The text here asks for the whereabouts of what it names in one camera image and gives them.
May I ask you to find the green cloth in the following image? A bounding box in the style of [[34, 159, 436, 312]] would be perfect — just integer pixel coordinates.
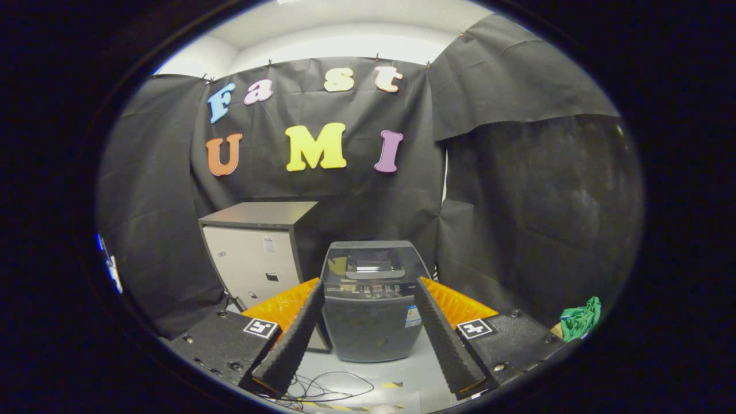
[[561, 296, 602, 343]]

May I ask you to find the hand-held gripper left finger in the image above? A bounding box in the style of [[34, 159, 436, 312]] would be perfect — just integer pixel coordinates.
[[170, 278, 326, 400]]

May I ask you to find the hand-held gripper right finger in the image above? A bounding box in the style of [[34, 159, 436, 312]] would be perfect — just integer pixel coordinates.
[[414, 277, 567, 401]]

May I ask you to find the pale blue white object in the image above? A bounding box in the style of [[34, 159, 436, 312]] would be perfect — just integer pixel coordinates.
[[97, 233, 123, 295]]

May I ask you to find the dark grey washing machine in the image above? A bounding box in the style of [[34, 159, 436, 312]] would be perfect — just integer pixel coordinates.
[[320, 240, 432, 364]]

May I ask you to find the black cable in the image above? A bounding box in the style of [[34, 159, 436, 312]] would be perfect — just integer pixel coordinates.
[[259, 371, 375, 412]]

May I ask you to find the grey cabinet with dark top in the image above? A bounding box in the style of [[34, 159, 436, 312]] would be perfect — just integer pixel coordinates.
[[198, 201, 333, 352]]

